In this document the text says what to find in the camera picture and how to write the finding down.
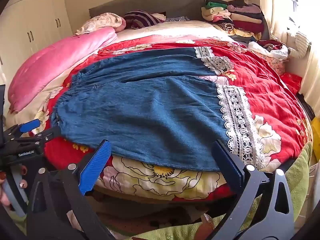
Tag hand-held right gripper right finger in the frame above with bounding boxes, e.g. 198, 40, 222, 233
211, 139, 295, 240

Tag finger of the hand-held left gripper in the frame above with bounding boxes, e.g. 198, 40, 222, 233
24, 126, 62, 146
5, 119, 42, 137

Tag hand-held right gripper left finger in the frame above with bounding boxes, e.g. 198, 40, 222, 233
26, 139, 116, 240

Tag blue pants with lace hem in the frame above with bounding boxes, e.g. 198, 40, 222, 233
50, 46, 267, 172

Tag person's left hand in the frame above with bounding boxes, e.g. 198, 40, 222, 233
0, 166, 28, 211

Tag pink quilt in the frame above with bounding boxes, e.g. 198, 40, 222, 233
7, 26, 118, 113

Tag green blanket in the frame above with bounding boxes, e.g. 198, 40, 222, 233
110, 142, 314, 240

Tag red floral blanket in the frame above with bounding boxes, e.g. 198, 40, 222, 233
32, 36, 314, 203

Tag yellow package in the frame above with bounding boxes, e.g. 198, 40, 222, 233
311, 116, 320, 161

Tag white wardrobe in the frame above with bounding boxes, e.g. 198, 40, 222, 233
0, 0, 73, 85

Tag floral pink cloth bundle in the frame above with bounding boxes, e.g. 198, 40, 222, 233
252, 51, 288, 76

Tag white bag of clothes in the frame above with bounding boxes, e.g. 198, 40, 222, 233
248, 40, 290, 60

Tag floral pink pillow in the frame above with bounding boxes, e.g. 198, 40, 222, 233
75, 12, 127, 36

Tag cream quilt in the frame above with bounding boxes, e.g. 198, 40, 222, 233
114, 21, 234, 49

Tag stack of folded clothes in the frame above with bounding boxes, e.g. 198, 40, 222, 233
201, 0, 270, 41

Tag purple striped garment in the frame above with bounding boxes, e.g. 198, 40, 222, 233
123, 10, 166, 30

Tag blue patterned cloth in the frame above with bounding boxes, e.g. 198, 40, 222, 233
164, 16, 191, 23

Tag cream curtain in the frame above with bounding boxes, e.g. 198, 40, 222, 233
259, 0, 320, 98

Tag grey headboard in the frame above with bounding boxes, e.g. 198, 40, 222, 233
89, 0, 207, 22

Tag white ribbed hose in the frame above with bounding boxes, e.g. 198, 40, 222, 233
287, 31, 312, 59

